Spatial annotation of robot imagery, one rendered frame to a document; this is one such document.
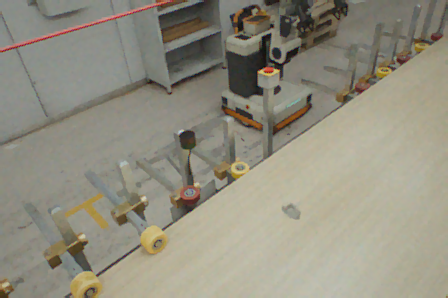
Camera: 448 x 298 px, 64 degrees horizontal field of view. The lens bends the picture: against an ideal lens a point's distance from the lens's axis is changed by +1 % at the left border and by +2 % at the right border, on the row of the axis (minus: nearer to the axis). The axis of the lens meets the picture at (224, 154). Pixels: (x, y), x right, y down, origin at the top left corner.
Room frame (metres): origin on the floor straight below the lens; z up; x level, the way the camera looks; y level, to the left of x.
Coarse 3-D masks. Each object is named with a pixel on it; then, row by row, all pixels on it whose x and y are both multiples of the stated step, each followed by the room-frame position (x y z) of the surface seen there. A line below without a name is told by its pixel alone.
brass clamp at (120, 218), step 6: (144, 198) 0.98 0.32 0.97; (120, 204) 0.96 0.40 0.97; (126, 204) 0.95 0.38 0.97; (138, 204) 0.95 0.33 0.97; (144, 204) 0.96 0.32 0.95; (120, 210) 0.92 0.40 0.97; (126, 210) 0.92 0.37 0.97; (138, 210) 0.95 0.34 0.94; (114, 216) 0.90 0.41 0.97; (120, 216) 0.90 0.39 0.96; (120, 222) 0.90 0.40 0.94
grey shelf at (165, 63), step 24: (144, 0) 3.75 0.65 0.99; (192, 0) 4.00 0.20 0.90; (216, 0) 4.28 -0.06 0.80; (144, 24) 3.83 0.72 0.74; (168, 24) 4.25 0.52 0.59; (216, 24) 4.31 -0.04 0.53; (144, 48) 3.91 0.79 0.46; (168, 48) 3.71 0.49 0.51; (192, 48) 4.45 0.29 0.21; (216, 48) 4.33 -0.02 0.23; (168, 72) 3.94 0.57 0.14; (192, 72) 3.89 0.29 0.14
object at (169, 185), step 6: (138, 162) 1.34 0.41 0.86; (144, 162) 1.34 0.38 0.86; (144, 168) 1.30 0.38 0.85; (150, 168) 1.29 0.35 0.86; (150, 174) 1.27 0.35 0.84; (156, 174) 1.24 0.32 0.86; (162, 174) 1.24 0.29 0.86; (156, 180) 1.23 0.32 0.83; (162, 180) 1.20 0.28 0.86; (168, 180) 1.19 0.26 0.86; (168, 186) 1.15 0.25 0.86; (174, 186) 1.15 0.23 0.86
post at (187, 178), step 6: (174, 132) 1.12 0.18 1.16; (180, 150) 1.11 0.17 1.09; (186, 150) 1.12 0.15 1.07; (180, 156) 1.11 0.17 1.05; (186, 156) 1.12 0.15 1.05; (180, 162) 1.12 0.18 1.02; (186, 162) 1.11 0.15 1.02; (180, 168) 1.12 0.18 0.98; (186, 168) 1.11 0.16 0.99; (186, 174) 1.11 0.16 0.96; (192, 174) 1.12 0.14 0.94; (186, 180) 1.10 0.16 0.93; (192, 180) 1.12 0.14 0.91; (186, 186) 1.11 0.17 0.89
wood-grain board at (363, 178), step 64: (320, 128) 1.44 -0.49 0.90; (384, 128) 1.39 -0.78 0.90; (256, 192) 1.03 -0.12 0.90; (320, 192) 1.00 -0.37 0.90; (384, 192) 0.97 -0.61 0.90; (128, 256) 0.77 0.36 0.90; (192, 256) 0.75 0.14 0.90; (256, 256) 0.73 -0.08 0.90; (320, 256) 0.71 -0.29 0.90; (384, 256) 0.69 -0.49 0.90
